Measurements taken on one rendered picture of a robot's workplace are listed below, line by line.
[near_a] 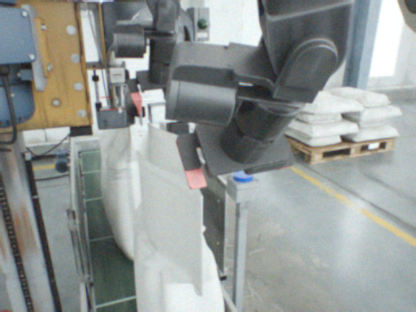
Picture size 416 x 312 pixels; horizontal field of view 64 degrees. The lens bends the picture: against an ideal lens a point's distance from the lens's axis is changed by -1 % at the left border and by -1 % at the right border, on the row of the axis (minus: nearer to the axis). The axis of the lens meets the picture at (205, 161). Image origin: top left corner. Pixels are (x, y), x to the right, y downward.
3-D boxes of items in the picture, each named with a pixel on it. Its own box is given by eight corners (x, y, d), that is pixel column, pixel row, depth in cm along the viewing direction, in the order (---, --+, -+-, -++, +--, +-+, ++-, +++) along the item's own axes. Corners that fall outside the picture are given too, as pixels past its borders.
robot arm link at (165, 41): (180, 37, 65) (175, 23, 68) (144, 36, 63) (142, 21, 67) (177, 67, 70) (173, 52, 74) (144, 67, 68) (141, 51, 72)
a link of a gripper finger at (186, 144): (167, 162, 47) (177, 129, 39) (214, 153, 50) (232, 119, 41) (180, 207, 45) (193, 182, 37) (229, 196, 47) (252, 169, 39)
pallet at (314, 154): (394, 150, 384) (396, 138, 379) (310, 164, 341) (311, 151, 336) (342, 131, 455) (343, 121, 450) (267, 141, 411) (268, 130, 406)
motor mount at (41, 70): (50, 92, 67) (36, 3, 61) (15, 93, 65) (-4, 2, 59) (56, 75, 92) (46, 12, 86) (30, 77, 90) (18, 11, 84)
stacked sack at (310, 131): (360, 135, 354) (363, 121, 349) (310, 142, 330) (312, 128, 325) (332, 126, 391) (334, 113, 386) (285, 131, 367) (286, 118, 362)
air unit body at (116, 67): (132, 112, 88) (127, 51, 83) (113, 114, 87) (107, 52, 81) (129, 109, 92) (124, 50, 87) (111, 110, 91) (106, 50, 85)
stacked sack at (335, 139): (343, 144, 357) (344, 133, 353) (309, 149, 343) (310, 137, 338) (305, 128, 415) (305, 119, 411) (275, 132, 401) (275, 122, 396)
